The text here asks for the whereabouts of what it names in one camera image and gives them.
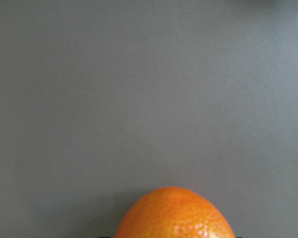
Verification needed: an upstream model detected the orange mandarin fruit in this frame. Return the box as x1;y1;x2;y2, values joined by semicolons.
114;186;235;238

